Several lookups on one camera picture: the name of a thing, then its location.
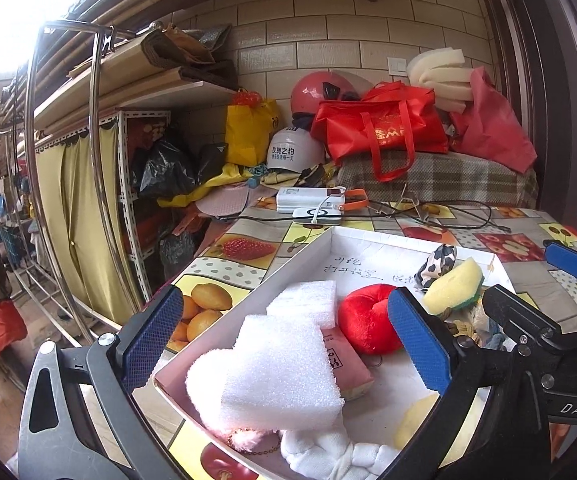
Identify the yellow cloth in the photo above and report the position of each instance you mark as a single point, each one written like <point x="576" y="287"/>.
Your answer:
<point x="218" y="180"/>

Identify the white wall switch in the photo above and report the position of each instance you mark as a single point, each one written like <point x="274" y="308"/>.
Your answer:
<point x="396" y="65"/>

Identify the red tote bag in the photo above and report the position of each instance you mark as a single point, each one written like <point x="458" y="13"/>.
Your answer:
<point x="383" y="127"/>

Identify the round yellow sponge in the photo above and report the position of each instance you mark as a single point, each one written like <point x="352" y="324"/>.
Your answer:
<point x="418" y="425"/>

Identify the small black plastic bag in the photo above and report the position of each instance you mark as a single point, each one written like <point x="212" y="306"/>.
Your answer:
<point x="212" y="160"/>

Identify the pink tissue pack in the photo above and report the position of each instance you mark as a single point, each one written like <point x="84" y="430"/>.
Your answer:
<point x="348" y="365"/>

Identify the yellow green sponge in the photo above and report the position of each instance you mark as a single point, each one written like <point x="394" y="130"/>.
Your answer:
<point x="451" y="287"/>

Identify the plaid blanket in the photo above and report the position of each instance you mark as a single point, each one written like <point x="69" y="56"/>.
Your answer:
<point x="443" y="177"/>

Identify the white foam strips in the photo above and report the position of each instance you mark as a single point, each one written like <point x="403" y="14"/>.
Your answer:
<point x="443" y="77"/>

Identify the heart-shaped white foam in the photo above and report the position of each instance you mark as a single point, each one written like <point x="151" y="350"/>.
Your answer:
<point x="268" y="370"/>

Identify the orange clip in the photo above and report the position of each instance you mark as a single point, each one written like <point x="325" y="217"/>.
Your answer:
<point x="353" y="199"/>

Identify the grey blue cloth toy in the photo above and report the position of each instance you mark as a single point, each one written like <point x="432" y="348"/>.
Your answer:
<point x="494" y="342"/>

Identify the white power bank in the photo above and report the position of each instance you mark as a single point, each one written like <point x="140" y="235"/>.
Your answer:
<point x="303" y="199"/>

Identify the red plastic bag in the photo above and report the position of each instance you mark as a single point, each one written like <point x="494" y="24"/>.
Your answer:
<point x="493" y="125"/>

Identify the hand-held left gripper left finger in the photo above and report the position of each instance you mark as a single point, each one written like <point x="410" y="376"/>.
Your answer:
<point x="151" y="330"/>

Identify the zebra print cloth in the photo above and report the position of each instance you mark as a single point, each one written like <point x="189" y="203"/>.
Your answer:
<point x="436" y="265"/>

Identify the steel tube rack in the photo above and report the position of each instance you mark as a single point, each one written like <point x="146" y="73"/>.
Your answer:
<point x="96" y="110"/>

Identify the dark brown door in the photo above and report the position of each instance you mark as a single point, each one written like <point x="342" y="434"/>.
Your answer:
<point x="553" y="85"/>

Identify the pink mesh mat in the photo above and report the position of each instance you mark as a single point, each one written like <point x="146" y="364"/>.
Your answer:
<point x="223" y="202"/>

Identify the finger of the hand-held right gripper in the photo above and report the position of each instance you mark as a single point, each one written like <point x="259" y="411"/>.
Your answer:
<point x="523" y="312"/>
<point x="568" y="260"/>

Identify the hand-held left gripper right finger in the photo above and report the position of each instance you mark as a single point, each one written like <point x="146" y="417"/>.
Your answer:
<point x="418" y="345"/>

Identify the pink helmet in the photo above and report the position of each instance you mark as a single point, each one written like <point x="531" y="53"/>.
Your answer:
<point x="313" y="92"/>

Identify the wooden shelf boards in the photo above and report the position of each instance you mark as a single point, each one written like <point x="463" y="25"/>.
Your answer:
<point x="133" y="90"/>

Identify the white towel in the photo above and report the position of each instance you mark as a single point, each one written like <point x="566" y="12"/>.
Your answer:
<point x="328" y="455"/>

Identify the red plush toy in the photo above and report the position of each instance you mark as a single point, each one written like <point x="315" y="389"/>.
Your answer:
<point x="368" y="317"/>

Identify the white helmet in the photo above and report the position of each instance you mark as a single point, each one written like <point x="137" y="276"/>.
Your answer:
<point x="293" y="152"/>

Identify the pink plush toy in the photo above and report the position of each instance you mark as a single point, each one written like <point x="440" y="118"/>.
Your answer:
<point x="248" y="440"/>

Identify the brown bags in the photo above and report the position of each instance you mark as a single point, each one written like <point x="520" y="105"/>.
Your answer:
<point x="188" y="52"/>

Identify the white cardboard box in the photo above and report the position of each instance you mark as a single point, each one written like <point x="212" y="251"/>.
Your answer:
<point x="368" y="260"/>

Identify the yellow shopping bag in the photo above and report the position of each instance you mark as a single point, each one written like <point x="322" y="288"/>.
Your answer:
<point x="251" y="132"/>

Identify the yellow curtain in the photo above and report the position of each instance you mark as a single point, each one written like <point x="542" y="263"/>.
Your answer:
<point x="83" y="220"/>

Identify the fruit print tablecloth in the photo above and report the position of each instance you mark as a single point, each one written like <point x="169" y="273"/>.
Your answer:
<point x="248" y="270"/>

